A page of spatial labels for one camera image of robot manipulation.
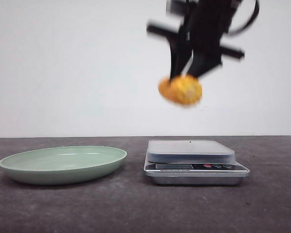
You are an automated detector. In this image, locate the yellow corn cob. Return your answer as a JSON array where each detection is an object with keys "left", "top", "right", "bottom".
[{"left": 158, "top": 75, "right": 203, "bottom": 106}]

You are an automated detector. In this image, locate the silver digital kitchen scale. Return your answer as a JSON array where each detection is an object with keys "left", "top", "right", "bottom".
[{"left": 144, "top": 140, "right": 250, "bottom": 185}]

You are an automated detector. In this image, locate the pale green plate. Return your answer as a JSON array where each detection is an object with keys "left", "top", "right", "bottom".
[{"left": 0, "top": 146, "right": 127, "bottom": 185}]

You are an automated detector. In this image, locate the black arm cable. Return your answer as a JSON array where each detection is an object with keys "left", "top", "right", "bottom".
[{"left": 226, "top": 0, "right": 260, "bottom": 36}]

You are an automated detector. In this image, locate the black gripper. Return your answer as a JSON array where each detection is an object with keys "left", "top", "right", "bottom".
[{"left": 146, "top": 0, "right": 244, "bottom": 80}]

